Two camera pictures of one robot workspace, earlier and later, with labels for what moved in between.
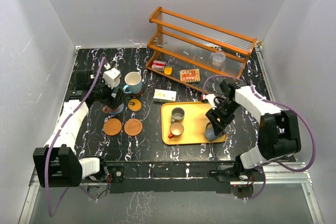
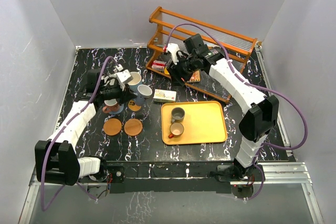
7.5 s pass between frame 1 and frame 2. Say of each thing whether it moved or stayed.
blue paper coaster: stayed
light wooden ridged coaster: stayed
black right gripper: moved
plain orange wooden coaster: stayed
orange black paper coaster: stayed
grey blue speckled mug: moved
